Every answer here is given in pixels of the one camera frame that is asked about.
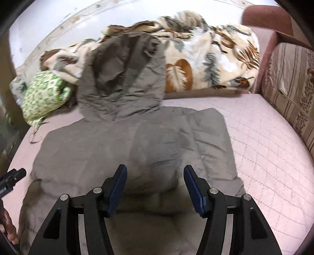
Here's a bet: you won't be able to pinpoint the printed clear plastic bag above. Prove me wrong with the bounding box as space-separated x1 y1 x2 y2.
9 74 32 106

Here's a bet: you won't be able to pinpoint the striped beige cushion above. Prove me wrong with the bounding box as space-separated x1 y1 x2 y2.
261 42 314 154

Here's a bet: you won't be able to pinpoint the eyeglasses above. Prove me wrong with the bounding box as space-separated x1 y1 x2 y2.
29 120 51 144

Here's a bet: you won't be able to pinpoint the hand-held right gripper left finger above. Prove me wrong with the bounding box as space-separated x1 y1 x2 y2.
28 164 128 255

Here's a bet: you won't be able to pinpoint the green checked quilted pillow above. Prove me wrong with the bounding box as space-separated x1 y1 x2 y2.
22 71 72 127

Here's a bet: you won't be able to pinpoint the person's left hand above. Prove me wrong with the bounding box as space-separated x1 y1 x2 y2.
0 199 19 246

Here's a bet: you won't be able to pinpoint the dark stained glass door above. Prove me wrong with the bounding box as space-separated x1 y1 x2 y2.
0 27 25 172

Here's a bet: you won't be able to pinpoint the grey-brown quilted hooded jacket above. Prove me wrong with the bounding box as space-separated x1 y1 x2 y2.
19 33 246 255

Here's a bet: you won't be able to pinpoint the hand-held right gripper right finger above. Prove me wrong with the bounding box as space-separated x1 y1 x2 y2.
183 165 282 255

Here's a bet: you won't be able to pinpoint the leaf print fleece blanket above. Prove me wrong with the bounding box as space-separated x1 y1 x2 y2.
40 10 260 93

